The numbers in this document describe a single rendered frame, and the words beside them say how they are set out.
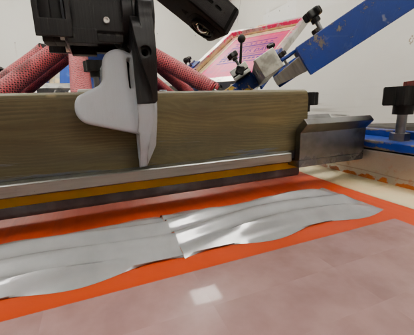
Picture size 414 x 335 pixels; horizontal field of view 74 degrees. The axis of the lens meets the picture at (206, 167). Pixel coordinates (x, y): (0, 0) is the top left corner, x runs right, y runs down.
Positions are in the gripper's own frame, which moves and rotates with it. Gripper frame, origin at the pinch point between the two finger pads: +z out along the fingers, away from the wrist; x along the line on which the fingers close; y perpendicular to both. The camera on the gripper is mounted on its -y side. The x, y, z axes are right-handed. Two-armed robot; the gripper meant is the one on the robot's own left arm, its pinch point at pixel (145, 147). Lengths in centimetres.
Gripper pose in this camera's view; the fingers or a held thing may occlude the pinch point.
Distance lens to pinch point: 26.7
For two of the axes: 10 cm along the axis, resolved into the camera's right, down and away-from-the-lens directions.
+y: -9.3, 1.1, -3.6
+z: 0.3, 9.7, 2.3
